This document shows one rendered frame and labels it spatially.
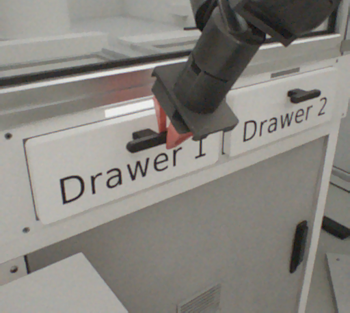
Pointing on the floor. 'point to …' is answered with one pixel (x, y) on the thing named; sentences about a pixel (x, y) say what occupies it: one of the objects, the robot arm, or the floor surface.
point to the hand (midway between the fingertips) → (169, 139)
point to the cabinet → (204, 235)
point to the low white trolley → (60, 290)
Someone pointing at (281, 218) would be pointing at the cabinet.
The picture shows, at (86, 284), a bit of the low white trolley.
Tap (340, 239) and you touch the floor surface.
